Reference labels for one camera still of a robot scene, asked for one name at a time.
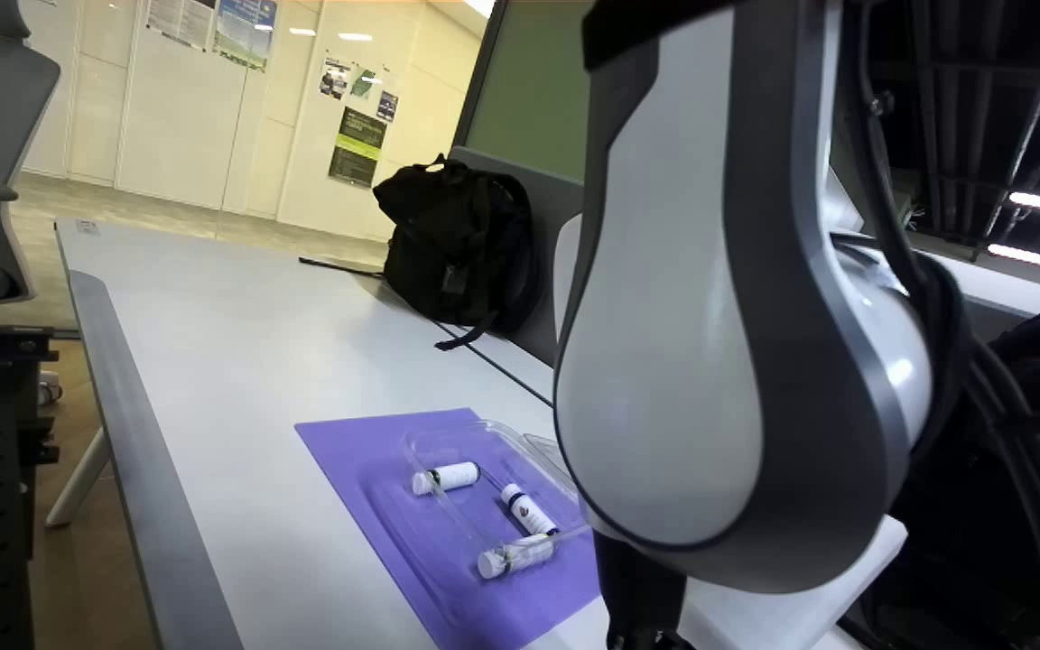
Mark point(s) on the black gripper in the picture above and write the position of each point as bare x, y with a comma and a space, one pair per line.
645, 598

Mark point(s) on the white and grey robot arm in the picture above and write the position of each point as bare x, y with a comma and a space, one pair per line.
739, 396

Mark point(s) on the white vial right in tray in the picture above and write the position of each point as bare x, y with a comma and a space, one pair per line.
526, 509

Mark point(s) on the white vial in tray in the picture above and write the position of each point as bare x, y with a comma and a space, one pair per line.
526, 509
447, 478
515, 556

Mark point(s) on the white vial front in tray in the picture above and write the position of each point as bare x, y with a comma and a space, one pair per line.
515, 556

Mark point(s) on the clear plastic tray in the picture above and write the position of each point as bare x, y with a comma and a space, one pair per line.
430, 541

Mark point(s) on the white vial left in tray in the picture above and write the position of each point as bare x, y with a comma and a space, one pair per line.
447, 478

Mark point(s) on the purple mat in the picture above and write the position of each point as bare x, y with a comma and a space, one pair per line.
345, 448

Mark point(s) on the black backpack near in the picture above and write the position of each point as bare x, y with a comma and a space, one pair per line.
971, 570

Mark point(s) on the black backpack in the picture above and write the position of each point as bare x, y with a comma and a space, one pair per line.
462, 242
971, 570

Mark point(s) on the black backpack far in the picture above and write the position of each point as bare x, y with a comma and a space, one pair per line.
462, 242

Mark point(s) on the green and black wall poster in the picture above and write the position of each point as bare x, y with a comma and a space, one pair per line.
361, 147

